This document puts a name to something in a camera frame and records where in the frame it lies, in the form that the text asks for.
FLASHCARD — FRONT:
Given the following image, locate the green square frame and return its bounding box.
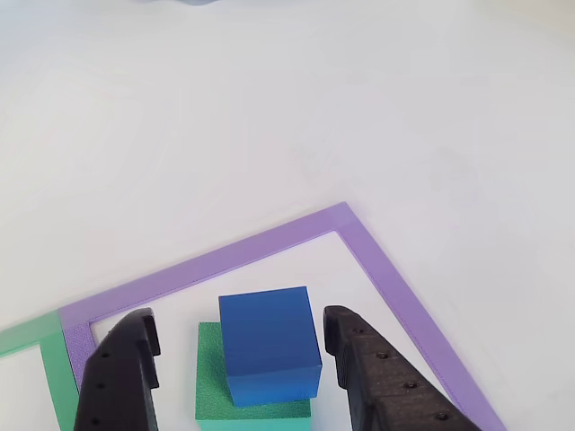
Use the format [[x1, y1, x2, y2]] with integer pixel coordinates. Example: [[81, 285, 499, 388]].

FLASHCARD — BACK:
[[0, 309, 82, 431]]

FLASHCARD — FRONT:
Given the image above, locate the green block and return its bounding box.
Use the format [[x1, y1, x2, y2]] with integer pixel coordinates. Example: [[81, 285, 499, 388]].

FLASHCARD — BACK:
[[195, 321, 314, 431]]

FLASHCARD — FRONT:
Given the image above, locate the purple square frame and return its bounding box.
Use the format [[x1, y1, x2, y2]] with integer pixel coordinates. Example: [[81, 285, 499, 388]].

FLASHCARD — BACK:
[[57, 201, 509, 431]]

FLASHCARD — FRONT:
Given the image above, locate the small blue block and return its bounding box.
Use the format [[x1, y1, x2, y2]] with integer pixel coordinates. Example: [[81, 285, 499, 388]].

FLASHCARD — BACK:
[[218, 286, 323, 409]]

